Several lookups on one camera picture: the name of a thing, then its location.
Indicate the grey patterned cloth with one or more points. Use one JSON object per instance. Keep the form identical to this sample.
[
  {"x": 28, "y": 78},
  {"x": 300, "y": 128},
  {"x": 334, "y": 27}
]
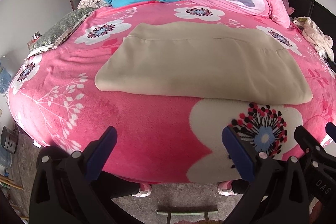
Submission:
[{"x": 60, "y": 29}]

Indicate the small red black item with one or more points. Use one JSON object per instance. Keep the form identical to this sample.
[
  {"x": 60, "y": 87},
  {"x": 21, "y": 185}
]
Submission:
[{"x": 35, "y": 37}]

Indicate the person's right pink shoe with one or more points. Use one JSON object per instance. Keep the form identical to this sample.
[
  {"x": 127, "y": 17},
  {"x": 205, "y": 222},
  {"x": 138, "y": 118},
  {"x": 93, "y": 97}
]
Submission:
[{"x": 225, "y": 190}]

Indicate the black bucket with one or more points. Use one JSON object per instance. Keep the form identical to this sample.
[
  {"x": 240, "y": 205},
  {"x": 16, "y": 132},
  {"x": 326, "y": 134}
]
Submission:
[{"x": 8, "y": 140}]

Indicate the blue cloth bag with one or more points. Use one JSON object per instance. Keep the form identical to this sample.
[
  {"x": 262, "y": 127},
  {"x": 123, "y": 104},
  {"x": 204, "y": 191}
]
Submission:
[{"x": 5, "y": 77}]

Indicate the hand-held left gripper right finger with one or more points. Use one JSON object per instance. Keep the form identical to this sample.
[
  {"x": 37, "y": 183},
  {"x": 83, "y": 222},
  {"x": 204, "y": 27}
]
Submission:
[{"x": 240, "y": 154}]

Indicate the beige zip jacket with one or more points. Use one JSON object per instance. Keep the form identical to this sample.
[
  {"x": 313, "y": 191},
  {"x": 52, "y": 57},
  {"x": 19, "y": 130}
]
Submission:
[{"x": 197, "y": 64}]

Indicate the person's pink shoe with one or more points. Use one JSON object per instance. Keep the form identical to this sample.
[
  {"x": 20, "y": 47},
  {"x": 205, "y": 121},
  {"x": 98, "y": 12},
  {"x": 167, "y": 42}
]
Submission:
[
  {"x": 143, "y": 190},
  {"x": 225, "y": 190}
]

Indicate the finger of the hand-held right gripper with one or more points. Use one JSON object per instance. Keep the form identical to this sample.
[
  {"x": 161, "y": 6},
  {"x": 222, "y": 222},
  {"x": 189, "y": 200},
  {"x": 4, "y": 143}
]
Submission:
[
  {"x": 331, "y": 130},
  {"x": 307, "y": 140}
]

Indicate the pink green fuzzy rug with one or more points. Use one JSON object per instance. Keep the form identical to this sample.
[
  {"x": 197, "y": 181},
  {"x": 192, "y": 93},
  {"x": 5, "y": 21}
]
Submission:
[{"x": 191, "y": 222}]

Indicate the black headboard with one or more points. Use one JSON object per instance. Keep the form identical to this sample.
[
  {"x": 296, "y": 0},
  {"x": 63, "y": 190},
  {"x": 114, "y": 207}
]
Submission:
[{"x": 315, "y": 8}]

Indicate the pink floral blanket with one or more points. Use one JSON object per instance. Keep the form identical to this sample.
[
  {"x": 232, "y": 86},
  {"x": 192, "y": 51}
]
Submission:
[{"x": 131, "y": 121}]

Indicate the white fluffy cloth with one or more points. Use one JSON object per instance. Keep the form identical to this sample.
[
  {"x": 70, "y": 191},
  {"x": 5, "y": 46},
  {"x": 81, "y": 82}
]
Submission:
[{"x": 315, "y": 35}]

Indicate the person's left leg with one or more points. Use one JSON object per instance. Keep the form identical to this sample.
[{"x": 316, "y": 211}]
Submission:
[{"x": 123, "y": 186}]

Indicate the grey metal frame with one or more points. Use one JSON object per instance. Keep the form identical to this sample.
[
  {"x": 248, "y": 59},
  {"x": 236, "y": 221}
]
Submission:
[{"x": 183, "y": 213}]

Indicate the wooden sticks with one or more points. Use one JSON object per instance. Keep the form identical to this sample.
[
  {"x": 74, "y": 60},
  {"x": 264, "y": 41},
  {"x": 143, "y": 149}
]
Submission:
[{"x": 10, "y": 184}]

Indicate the person's left pink shoe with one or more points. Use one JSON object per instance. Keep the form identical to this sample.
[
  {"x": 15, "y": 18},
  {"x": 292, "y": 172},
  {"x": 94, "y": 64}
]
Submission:
[{"x": 143, "y": 190}]

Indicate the floral cloth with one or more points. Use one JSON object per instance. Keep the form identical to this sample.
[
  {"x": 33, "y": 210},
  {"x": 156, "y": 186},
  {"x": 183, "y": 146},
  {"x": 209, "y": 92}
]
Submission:
[{"x": 92, "y": 2}]

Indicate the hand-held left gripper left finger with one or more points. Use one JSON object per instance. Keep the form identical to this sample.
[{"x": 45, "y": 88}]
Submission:
[{"x": 101, "y": 153}]

